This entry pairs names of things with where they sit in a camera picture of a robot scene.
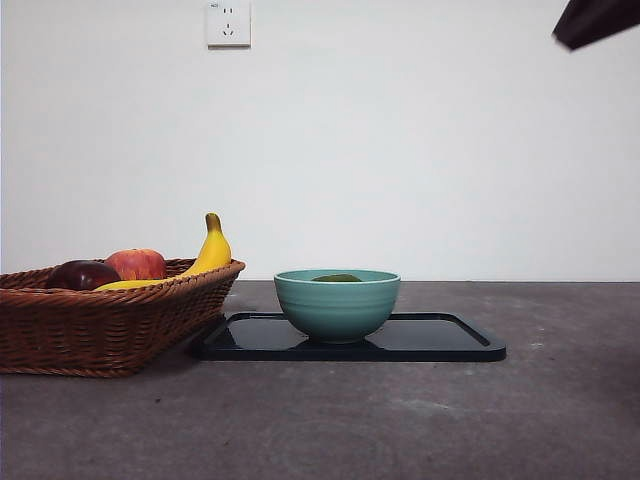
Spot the teal ceramic bowl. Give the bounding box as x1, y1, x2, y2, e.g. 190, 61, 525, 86
273, 268, 402, 345

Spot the dark rectangular tray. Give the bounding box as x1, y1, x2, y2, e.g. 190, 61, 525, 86
189, 310, 507, 362

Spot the yellow banana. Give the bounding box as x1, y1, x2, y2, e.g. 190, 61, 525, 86
93, 211, 234, 291

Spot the dark red apple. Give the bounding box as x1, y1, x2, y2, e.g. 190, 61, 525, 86
44, 259, 122, 290

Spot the brown wicker basket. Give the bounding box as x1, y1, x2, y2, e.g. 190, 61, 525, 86
0, 257, 247, 379

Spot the white wall socket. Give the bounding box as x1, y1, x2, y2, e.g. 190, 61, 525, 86
207, 0, 252, 49

